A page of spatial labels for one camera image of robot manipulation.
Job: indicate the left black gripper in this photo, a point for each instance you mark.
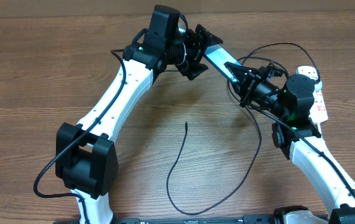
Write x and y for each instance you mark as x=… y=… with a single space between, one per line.
x=196 y=50

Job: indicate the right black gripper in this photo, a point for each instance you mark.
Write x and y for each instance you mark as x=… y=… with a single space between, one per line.
x=248 y=81

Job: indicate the blue Galaxy smartphone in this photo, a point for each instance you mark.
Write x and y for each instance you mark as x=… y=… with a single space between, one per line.
x=218 y=56

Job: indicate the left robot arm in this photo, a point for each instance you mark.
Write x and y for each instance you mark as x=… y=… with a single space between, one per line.
x=86 y=157

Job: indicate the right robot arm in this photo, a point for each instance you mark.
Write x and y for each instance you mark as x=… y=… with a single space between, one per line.
x=298 y=110

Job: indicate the white charger plug adapter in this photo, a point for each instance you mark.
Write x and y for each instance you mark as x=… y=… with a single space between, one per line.
x=318 y=85

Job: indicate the white power strip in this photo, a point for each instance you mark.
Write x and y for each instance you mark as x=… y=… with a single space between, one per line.
x=318 y=112

